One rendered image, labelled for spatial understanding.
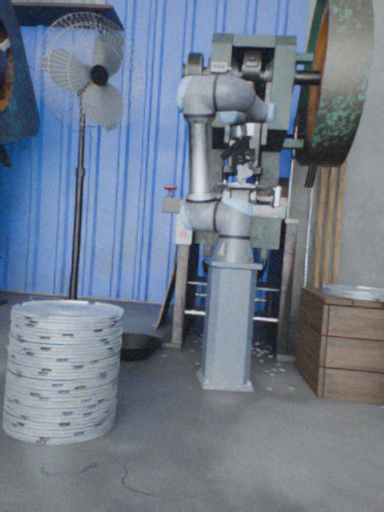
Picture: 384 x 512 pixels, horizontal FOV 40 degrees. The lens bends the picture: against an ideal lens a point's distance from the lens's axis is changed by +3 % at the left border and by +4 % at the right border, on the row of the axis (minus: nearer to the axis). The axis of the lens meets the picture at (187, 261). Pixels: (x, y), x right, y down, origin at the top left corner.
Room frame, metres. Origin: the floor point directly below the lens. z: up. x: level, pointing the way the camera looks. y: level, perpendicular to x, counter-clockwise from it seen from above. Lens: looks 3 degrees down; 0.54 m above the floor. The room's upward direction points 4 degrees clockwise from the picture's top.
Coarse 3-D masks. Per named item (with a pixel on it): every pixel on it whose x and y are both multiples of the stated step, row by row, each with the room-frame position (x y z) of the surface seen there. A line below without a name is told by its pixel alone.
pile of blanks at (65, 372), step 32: (32, 320) 1.28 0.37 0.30; (64, 320) 1.30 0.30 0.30; (96, 320) 1.30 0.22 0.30; (32, 352) 1.28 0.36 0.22; (64, 352) 1.27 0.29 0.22; (96, 352) 1.30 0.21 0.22; (32, 384) 1.27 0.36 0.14; (64, 384) 1.27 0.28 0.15; (96, 384) 1.31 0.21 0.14; (32, 416) 1.27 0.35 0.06; (64, 416) 1.27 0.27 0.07; (96, 416) 1.31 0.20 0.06
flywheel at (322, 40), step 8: (328, 0) 2.56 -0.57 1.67; (328, 8) 2.53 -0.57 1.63; (328, 16) 2.62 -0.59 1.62; (320, 24) 2.75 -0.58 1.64; (328, 24) 2.67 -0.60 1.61; (320, 32) 2.75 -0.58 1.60; (320, 40) 2.77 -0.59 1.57; (320, 48) 2.80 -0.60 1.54; (320, 56) 2.82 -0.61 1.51; (312, 64) 2.91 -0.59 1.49; (320, 64) 2.84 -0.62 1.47; (312, 88) 2.89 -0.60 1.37; (320, 88) 2.55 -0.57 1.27; (312, 96) 2.89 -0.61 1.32; (312, 104) 2.88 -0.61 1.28; (312, 112) 2.87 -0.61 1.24; (312, 120) 2.85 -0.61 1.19; (312, 128) 2.82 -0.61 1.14
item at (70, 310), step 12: (48, 300) 1.52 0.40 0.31; (60, 300) 1.54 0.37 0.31; (24, 312) 1.33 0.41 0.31; (36, 312) 1.34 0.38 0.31; (48, 312) 1.35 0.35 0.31; (60, 312) 1.35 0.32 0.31; (72, 312) 1.35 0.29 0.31; (84, 312) 1.37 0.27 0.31; (96, 312) 1.40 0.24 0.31; (108, 312) 1.41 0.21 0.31; (120, 312) 1.42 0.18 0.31
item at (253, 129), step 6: (252, 126) 2.53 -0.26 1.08; (258, 126) 2.53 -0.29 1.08; (252, 132) 2.53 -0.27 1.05; (258, 132) 2.53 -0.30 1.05; (252, 138) 2.53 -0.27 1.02; (258, 138) 2.53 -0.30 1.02; (252, 144) 2.53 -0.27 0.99; (258, 144) 2.53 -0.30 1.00; (258, 150) 2.53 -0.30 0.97; (258, 156) 2.53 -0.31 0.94; (228, 162) 2.54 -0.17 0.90; (252, 162) 2.51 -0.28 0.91
